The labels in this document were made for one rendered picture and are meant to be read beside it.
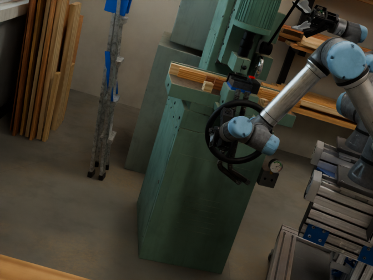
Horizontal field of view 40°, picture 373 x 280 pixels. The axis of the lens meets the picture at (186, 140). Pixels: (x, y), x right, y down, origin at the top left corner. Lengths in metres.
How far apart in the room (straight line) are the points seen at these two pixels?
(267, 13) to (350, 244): 1.04
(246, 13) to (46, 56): 1.57
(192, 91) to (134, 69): 2.56
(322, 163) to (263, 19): 0.75
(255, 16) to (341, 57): 0.69
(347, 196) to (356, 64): 0.57
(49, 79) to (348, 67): 2.24
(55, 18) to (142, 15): 1.43
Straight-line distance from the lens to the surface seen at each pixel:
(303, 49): 4.34
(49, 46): 3.52
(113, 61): 3.07
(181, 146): 2.38
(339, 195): 2.11
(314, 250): 2.89
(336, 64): 1.77
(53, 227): 2.72
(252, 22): 2.37
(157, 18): 4.74
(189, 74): 2.44
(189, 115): 2.33
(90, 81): 4.91
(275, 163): 2.43
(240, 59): 2.42
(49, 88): 3.59
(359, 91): 1.84
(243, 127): 1.79
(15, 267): 1.51
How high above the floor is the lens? 1.42
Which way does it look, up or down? 19 degrees down
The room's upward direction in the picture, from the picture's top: 18 degrees clockwise
